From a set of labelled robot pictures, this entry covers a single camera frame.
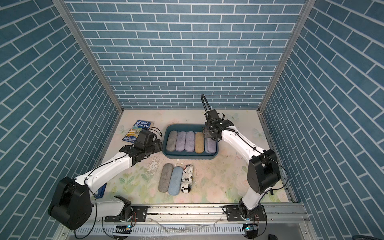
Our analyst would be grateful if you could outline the tan fabric glasses case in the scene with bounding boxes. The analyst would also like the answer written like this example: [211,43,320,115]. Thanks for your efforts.
[195,132,205,154]

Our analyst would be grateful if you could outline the lavender fabric glasses case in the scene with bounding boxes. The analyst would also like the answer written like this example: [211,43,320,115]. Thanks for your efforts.
[175,131,187,152]

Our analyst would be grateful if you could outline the dark grey glasses case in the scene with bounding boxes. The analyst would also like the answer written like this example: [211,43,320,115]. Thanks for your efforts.
[158,164,174,193]

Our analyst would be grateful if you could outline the light blue glasses case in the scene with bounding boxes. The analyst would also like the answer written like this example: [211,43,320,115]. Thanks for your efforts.
[168,167,183,196]

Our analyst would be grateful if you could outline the newspaper print glasses case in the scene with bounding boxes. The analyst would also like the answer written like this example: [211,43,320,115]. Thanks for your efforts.
[181,165,194,194]

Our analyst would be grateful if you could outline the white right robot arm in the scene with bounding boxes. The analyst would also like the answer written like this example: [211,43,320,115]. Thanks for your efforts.
[204,110,281,213]

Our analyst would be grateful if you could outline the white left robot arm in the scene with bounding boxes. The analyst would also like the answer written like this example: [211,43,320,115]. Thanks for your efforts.
[48,130,163,230]

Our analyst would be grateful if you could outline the teal plastic storage bin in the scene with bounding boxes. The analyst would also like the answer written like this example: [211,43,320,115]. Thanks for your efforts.
[163,124,219,160]

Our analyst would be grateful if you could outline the colourful paperback book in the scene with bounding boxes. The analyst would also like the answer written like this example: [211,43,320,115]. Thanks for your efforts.
[122,120,152,144]

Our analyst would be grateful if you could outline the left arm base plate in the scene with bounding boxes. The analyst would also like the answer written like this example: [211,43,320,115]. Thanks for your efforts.
[104,205,149,223]

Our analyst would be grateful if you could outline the aluminium front rail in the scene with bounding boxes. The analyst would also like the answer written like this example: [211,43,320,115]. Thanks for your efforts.
[64,203,304,224]

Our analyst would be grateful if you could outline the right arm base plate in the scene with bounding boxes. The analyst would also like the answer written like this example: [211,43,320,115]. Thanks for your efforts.
[222,205,267,222]

